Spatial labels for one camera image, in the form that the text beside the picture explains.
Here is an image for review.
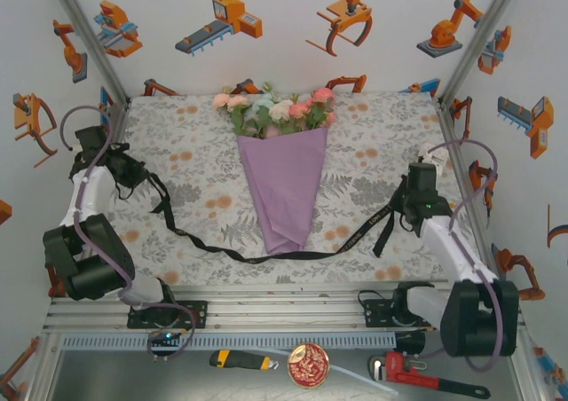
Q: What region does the black printed ribbon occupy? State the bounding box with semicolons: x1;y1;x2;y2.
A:
69;143;403;264

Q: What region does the purple wrapping paper sheet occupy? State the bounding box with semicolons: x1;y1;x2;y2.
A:
235;127;329;256

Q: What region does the fake flower bouquet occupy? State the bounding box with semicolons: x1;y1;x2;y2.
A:
211;81;337;138

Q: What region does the floral patterned tablecloth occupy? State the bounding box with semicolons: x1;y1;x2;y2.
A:
83;92;489;287

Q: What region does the small black controller board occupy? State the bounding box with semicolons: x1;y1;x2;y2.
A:
147;329;184;353

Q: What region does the red pipe wrench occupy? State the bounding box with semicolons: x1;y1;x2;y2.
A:
368;350;492;398

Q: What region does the clear plastic tube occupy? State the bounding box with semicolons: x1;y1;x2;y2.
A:
265;347;400;396

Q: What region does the round red gold tin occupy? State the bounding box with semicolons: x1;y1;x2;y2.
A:
287;343;330;389

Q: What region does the black yellow utility knife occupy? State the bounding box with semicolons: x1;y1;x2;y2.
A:
209;350;279;372

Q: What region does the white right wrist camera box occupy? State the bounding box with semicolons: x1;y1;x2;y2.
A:
419;145;445;167

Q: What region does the aluminium side rail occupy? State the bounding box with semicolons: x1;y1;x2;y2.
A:
437;97;501;282
70;97;132;298

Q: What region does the aluminium corner post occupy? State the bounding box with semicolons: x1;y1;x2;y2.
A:
45;0;130;107
438;0;527;105

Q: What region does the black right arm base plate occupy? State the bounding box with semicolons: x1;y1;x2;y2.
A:
363;298;444;330

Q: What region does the aluminium rail base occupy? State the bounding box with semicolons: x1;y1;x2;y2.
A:
42;285;527;334

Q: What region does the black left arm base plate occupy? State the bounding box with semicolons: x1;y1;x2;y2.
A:
127;300;209;330

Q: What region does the white perforated cable tray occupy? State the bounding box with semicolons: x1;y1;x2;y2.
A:
59;333;398;351

